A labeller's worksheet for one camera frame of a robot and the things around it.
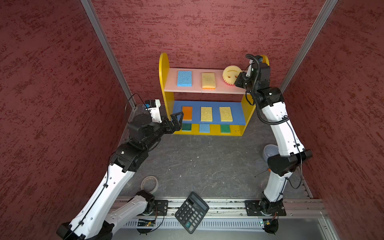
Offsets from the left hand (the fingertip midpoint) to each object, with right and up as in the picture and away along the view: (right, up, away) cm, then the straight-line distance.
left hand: (175, 118), depth 63 cm
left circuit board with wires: (-17, -52, +9) cm, 56 cm away
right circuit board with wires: (+46, -53, +8) cm, 70 cm away
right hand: (+31, +21, +10) cm, 38 cm away
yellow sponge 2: (+29, +2, +31) cm, 43 cm away
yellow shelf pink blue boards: (+12, +14, +53) cm, 56 cm away
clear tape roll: (-17, -37, +19) cm, 45 cm away
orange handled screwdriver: (+37, -20, -9) cm, 42 cm away
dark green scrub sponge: (+2, -6, +41) cm, 41 cm away
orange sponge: (+3, +4, +31) cm, 32 cm away
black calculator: (+7, -46, +8) cm, 47 cm away
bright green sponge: (+30, -7, +39) cm, 50 cm away
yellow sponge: (+16, +3, +32) cm, 36 cm away
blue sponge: (+15, -7, +40) cm, 43 cm away
